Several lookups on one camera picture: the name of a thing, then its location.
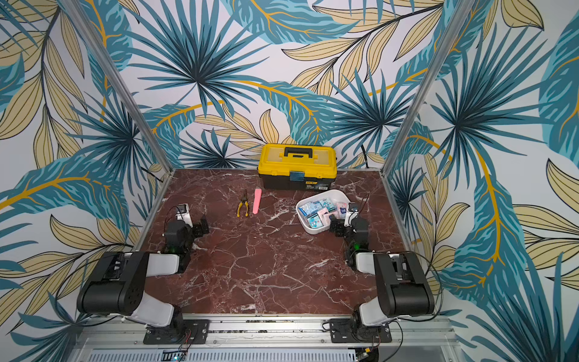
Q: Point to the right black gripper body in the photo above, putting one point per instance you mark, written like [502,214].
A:
[339,227]

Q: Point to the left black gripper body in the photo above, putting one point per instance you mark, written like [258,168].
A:
[200,227]

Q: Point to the white plastic storage box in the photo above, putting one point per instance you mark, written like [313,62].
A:
[323,204]

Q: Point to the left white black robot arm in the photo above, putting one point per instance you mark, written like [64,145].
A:
[117,283]

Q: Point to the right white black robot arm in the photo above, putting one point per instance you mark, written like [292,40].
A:
[400,281]

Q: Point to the pink utility knife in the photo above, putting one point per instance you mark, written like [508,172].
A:
[257,200]

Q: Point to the yellow black toolbox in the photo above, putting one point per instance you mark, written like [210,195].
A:
[292,167]

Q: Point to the yellow handled pliers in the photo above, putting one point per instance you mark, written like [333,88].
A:
[243,206]

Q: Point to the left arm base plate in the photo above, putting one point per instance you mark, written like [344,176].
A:
[186,332]

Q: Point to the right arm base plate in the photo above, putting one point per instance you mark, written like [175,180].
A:
[344,330]

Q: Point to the aluminium front rail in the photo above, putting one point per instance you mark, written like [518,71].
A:
[271,338]

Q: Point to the right aluminium corner post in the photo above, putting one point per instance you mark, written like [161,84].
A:
[451,32]

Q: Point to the aluminium corner post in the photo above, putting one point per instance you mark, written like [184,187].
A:
[82,23]
[451,32]

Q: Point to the left aluminium corner post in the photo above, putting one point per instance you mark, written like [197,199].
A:
[82,23]

